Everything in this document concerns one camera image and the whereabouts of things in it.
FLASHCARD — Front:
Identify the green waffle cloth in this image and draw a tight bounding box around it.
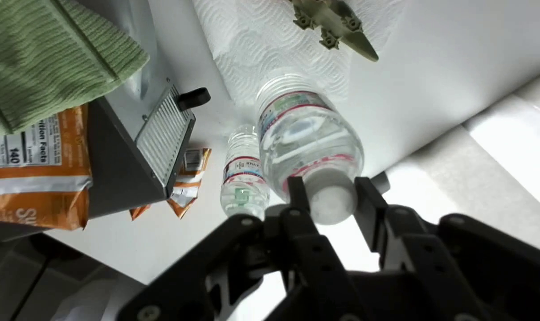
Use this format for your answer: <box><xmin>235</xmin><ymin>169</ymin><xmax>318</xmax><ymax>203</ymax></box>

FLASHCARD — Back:
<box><xmin>0</xmin><ymin>0</ymin><xmax>147</xmax><ymax>135</ymax></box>

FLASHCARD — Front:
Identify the orange snack bag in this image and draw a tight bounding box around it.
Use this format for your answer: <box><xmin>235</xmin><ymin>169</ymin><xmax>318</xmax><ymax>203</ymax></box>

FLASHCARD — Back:
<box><xmin>0</xmin><ymin>105</ymin><xmax>92</xmax><ymax>230</ymax></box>

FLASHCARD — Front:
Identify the beige toy jet plane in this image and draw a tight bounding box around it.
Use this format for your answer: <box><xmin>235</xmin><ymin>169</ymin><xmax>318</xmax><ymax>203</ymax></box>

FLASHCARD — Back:
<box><xmin>288</xmin><ymin>0</ymin><xmax>379</xmax><ymax>62</ymax></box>

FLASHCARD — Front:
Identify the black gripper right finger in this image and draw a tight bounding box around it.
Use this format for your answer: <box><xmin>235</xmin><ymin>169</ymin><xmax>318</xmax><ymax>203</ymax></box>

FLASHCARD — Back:
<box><xmin>354</xmin><ymin>176</ymin><xmax>424</xmax><ymax>273</ymax></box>

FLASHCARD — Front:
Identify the clear water bottle red label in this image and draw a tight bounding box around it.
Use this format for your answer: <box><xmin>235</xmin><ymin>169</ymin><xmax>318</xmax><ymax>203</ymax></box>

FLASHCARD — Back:
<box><xmin>256</xmin><ymin>69</ymin><xmax>365</xmax><ymax>225</ymax></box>

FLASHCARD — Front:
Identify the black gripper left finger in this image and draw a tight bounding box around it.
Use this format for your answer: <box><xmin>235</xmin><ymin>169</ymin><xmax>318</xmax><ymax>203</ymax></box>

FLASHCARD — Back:
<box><xmin>277</xmin><ymin>176</ymin><xmax>340</xmax><ymax>285</ymax></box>

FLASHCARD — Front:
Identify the small orange snack packet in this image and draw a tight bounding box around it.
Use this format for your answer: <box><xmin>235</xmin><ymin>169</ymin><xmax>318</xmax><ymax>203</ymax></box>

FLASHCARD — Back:
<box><xmin>128</xmin><ymin>146</ymin><xmax>213</xmax><ymax>223</ymax></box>

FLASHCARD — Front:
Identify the black box appliance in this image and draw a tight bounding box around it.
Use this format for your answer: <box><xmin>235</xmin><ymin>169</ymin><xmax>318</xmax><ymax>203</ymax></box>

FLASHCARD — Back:
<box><xmin>78</xmin><ymin>0</ymin><xmax>210</xmax><ymax>217</ymax></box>

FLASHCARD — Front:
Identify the white paper towel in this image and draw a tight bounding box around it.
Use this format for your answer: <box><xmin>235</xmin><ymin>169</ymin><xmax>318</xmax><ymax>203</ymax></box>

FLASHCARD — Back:
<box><xmin>192</xmin><ymin>0</ymin><xmax>409</xmax><ymax>105</ymax></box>

